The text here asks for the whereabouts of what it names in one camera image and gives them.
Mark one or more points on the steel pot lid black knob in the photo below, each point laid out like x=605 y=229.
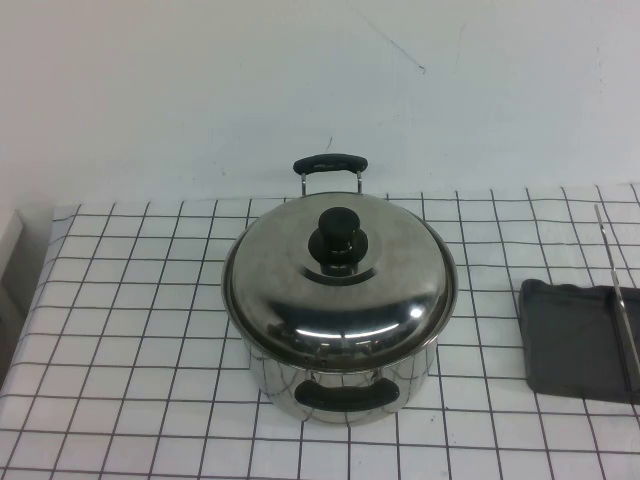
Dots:
x=280 y=280

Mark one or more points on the stainless steel cooking pot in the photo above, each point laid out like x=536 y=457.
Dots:
x=280 y=385

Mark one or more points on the dark grey rack tray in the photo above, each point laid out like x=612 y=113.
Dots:
x=565 y=340

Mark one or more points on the white grid tablecloth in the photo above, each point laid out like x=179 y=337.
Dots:
x=125 y=300

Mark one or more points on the white furniture panel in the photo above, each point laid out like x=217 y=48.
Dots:
x=9 y=235

